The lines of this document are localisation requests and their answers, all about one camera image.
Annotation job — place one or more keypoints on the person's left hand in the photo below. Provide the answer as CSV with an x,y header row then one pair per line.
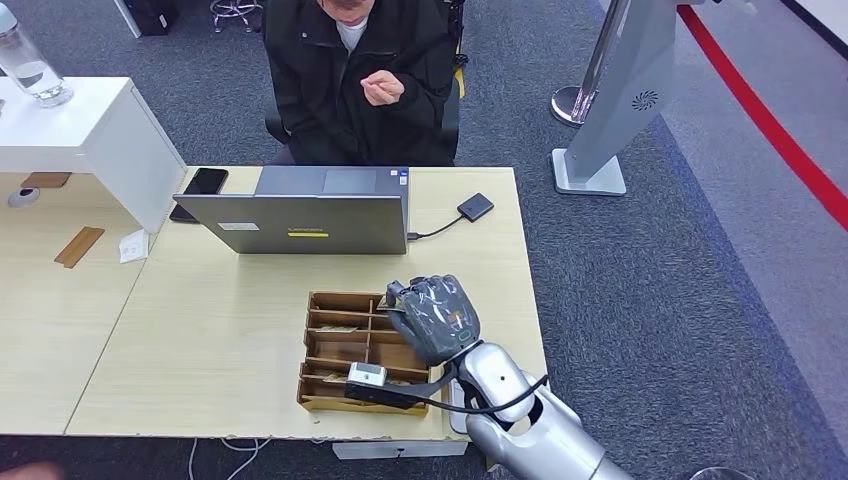
x,y
383,88

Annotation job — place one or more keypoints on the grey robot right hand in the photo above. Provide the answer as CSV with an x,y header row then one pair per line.
x,y
437,318

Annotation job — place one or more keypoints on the room key card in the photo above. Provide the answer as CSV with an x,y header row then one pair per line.
x,y
334,379
384,305
407,382
331,329

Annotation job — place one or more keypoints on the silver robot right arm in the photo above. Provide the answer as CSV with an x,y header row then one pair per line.
x,y
550,444

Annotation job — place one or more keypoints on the person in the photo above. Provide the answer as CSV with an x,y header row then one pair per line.
x,y
331,99

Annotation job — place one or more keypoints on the white card reader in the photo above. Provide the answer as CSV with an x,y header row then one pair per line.
x,y
458,414

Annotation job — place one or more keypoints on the wooden card organizer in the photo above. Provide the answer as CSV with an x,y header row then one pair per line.
x,y
334,351

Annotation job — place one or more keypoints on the black equipment behind chair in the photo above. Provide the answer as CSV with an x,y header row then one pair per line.
x,y
457,33

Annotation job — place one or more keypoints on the black external drive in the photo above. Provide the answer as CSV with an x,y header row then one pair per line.
x,y
476,206

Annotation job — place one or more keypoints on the white box under desk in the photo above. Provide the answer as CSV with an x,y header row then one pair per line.
x,y
397,450

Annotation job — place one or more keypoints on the grey laptop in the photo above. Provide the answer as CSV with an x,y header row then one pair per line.
x,y
298,225

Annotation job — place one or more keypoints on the chrome stool base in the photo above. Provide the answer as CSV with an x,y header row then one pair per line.
x,y
232,12

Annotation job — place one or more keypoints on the black smartphone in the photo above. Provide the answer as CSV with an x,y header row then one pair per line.
x,y
205,181

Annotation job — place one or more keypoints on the grey kiosk stand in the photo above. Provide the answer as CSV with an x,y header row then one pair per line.
x,y
623,99

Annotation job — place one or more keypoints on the black case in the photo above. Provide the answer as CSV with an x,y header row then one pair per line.
x,y
151,14

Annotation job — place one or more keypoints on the white furniture leg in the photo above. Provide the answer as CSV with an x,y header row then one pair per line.
x,y
127,16

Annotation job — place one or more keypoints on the white box shelf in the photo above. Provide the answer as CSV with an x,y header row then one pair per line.
x,y
99,139

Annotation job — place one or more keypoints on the white paper tag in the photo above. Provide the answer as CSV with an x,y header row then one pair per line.
x,y
133,246

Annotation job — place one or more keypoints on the round grey base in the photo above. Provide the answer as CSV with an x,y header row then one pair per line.
x,y
722,474

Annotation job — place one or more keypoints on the brown wooden strip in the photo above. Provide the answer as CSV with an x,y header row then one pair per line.
x,y
79,247

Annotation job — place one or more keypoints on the brown square coaster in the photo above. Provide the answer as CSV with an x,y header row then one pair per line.
x,y
45,179

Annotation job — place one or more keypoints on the clear water bottle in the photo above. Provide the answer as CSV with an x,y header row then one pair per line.
x,y
30,69

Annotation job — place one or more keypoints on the blurry pinkish object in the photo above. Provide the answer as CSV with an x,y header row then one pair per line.
x,y
26,472

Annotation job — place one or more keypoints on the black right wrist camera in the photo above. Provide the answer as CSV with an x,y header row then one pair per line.
x,y
381,394

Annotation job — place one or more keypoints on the chrome stanchion post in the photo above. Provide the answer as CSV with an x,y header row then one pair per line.
x,y
570,106

